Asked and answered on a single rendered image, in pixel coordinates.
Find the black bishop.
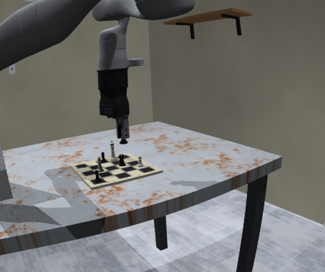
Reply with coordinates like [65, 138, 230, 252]
[120, 139, 128, 145]

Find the white chess king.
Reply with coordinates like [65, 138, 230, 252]
[110, 141, 117, 161]

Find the black pawn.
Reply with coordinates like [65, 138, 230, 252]
[101, 152, 106, 163]
[95, 170, 101, 182]

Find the black rook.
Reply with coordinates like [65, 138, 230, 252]
[119, 154, 126, 167]

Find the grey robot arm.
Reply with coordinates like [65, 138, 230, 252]
[0, 0, 195, 71]

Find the white pawn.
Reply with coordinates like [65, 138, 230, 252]
[137, 156, 144, 167]

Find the chessboard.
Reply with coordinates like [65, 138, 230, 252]
[70, 153, 163, 189]

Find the white bishop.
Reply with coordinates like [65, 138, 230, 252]
[97, 157, 104, 172]

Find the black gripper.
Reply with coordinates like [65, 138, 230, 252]
[97, 49, 144, 139]

